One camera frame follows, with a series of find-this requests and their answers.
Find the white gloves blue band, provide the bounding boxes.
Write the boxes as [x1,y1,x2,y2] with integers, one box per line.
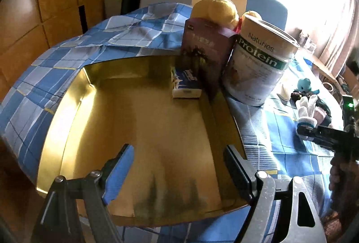
[296,95,318,128]

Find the yellow plush bear toy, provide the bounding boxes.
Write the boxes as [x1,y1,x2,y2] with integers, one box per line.
[190,0,262,33]

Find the teal plush doll pink dress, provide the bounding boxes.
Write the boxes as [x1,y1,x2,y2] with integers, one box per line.
[297,78,320,95]

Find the white sponge block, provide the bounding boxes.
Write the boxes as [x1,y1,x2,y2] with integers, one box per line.
[277,84,291,104]

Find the wooden wardrobe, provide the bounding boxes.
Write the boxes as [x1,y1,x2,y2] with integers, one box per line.
[1,0,105,97]

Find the person's right hand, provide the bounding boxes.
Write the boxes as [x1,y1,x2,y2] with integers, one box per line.
[328,156,358,203]

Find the gold tray box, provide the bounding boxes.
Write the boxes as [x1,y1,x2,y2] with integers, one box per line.
[37,55,246,227]

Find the blue plaid bed sheet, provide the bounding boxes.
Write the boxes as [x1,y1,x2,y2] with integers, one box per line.
[0,1,349,243]

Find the wooden desk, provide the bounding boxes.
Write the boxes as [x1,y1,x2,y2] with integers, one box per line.
[303,55,338,85]

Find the dark maroon box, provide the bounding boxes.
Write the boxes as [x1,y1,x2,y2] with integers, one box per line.
[180,18,237,98]

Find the white protein powder can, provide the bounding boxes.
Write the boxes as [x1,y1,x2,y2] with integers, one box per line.
[223,15,299,106]

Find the black braided beaded hair ties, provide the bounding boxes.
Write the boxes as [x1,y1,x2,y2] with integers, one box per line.
[289,90,305,103]

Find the pink yarn skein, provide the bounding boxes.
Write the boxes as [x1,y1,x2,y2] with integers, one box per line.
[313,106,332,127]

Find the blue tissue pack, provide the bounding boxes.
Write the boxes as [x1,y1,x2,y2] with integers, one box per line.
[171,67,202,98]

